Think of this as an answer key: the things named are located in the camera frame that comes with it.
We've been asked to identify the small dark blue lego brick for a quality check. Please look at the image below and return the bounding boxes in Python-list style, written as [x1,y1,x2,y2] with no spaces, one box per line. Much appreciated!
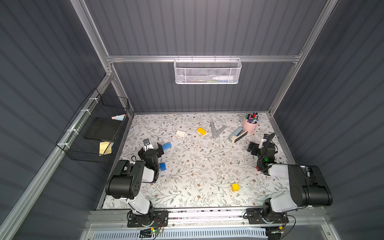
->
[160,163,167,171]

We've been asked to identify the long light blue lego brick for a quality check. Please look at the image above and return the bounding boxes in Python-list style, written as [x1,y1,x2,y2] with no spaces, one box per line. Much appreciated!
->
[162,142,172,151]

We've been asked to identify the small yellow lego brick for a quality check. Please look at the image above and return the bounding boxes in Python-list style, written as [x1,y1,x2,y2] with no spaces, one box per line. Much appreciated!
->
[231,183,240,192]

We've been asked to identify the yellow long lego brick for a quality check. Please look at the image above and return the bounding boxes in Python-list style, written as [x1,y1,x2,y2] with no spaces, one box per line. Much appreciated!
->
[197,127,207,136]

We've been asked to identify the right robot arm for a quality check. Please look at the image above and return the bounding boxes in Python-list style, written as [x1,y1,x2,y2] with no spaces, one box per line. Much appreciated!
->
[247,133,333,215]

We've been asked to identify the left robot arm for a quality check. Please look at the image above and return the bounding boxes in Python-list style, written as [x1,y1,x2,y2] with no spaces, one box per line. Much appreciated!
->
[105,139,164,218]

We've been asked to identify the white lego brick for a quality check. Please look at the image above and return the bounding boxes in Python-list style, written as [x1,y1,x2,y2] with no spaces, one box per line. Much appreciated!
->
[176,131,186,138]

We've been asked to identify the pink pen cup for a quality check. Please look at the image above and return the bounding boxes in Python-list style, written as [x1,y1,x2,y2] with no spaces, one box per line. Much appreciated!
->
[243,113,259,135]

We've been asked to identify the yellow sticky notes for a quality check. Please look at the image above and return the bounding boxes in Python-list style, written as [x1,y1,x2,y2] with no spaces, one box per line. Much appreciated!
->
[99,142,114,156]

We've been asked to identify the pastel sticky note pad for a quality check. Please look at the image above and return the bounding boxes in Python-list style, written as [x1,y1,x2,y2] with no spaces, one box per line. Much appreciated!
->
[112,115,126,121]

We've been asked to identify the black notebook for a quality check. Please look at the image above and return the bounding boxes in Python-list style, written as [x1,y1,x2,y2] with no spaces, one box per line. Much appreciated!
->
[84,117,121,142]

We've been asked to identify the floral table mat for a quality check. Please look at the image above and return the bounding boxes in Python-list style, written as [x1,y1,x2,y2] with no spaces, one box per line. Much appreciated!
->
[121,113,289,208]

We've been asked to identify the white marker bottle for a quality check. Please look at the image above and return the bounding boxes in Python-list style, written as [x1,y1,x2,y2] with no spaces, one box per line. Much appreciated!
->
[213,76,234,82]

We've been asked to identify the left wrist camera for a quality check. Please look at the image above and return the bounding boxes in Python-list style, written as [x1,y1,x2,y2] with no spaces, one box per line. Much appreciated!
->
[143,139,154,152]

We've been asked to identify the grey V-shaped bracket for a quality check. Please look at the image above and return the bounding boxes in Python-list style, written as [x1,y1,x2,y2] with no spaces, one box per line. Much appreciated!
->
[210,122,227,139]

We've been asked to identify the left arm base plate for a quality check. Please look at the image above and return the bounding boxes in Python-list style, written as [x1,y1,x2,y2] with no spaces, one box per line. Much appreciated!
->
[127,210,169,228]

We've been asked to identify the black wire basket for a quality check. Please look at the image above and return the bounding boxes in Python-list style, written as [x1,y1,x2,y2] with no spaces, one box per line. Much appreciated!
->
[56,89,130,164]

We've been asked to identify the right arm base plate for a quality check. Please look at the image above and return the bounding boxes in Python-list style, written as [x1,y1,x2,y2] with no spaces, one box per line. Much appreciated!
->
[243,208,289,225]

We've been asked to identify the white wire mesh basket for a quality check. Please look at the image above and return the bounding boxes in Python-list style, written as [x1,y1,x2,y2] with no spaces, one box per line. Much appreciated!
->
[174,57,242,85]

